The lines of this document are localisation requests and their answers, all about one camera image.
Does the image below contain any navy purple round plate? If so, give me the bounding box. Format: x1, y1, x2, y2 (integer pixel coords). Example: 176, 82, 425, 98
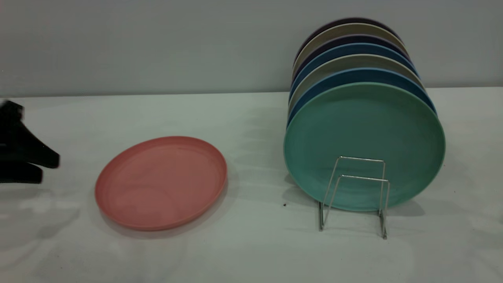
291, 35, 410, 85

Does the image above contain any silver wire plate rack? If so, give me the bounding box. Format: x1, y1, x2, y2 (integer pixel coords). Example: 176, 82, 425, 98
319, 156, 390, 239

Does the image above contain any green round plate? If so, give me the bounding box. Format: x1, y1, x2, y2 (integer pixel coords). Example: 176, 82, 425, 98
283, 82, 446, 213

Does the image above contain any beige round plate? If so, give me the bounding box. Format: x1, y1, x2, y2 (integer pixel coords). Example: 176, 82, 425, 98
288, 54, 426, 114

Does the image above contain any dark purple round plate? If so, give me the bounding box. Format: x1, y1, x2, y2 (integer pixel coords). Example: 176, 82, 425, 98
299, 17, 400, 52

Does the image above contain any cream round plate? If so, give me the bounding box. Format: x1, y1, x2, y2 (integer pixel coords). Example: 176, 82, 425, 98
293, 23, 405, 75

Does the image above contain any pink round plate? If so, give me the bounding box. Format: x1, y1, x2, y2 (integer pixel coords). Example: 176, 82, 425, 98
94, 136, 228, 232

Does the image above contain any blue round plate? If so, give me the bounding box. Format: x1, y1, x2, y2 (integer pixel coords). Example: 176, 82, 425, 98
287, 68, 437, 127
289, 43, 419, 101

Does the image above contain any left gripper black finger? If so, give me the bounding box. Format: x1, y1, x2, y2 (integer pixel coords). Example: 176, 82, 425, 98
0, 161, 43, 184
0, 100, 60, 169

